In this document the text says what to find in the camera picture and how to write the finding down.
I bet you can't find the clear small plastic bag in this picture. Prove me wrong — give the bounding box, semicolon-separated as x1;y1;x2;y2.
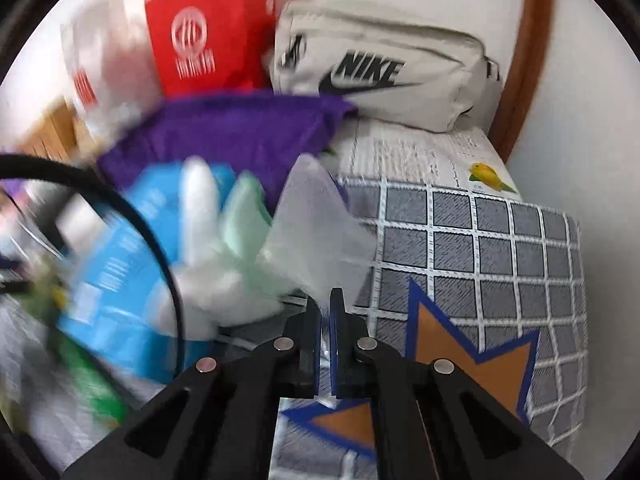
256;154;376;309

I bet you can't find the grey checked blanket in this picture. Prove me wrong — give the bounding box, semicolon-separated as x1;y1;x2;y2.
219;176;589;480

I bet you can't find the purple fleece towel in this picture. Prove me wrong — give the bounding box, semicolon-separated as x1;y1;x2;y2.
98;90;356;211

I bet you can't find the beige Nike waist bag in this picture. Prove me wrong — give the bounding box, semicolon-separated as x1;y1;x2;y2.
270;0;499;133

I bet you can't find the white Miniso plastic bag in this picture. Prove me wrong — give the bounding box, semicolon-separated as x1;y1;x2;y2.
61;0;163;141

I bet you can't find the red paper shopping bag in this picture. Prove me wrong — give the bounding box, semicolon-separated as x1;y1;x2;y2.
145;0;276;98

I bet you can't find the black cable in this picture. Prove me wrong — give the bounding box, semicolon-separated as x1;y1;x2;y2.
0;154;188;380

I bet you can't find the brown wooden door frame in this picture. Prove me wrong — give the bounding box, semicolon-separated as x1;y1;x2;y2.
488;0;554;162

